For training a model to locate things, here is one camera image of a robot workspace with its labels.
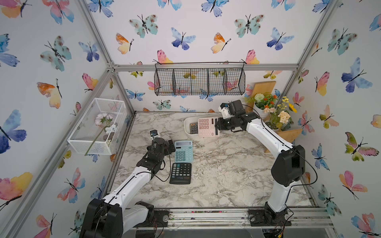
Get white plastic storage box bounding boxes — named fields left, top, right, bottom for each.
left=184, top=117, right=220, bottom=137

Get white mesh wall box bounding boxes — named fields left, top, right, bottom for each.
left=67, top=98, right=127, bottom=155

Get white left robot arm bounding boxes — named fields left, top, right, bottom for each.
left=79, top=136, right=176, bottom=238

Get metal base rail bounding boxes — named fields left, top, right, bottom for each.
left=130, top=207, right=334, bottom=230

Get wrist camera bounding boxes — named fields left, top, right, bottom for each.
left=218, top=104, right=232, bottom=119
left=150, top=130, right=159, bottom=138

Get white pot yellow flowers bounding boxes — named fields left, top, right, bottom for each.
left=264, top=96, right=297, bottom=131

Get black calculator with grey keys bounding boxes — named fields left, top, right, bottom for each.
left=190, top=122, right=198, bottom=135

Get pink calculator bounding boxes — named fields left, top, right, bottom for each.
left=197, top=118, right=220, bottom=137

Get white pot orange flowers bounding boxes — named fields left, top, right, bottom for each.
left=248, top=93, right=278, bottom=119

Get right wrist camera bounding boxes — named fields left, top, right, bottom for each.
left=218, top=104, right=232, bottom=119

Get wooden corner shelf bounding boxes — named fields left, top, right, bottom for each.
left=246, top=81, right=302, bottom=143

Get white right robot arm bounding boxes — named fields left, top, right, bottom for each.
left=215, top=100, right=306, bottom=224

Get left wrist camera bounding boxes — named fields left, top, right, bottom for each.
left=150, top=130, right=159, bottom=138

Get light blue calculator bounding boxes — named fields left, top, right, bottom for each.
left=174, top=140, right=193, bottom=163

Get black wire wall basket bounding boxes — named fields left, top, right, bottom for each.
left=154, top=62, right=246, bottom=96

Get artificial pink white flower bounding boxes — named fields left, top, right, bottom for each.
left=85, top=113, right=118, bottom=156

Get black calculator dark keys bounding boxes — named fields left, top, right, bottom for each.
left=169, top=163, right=192, bottom=185

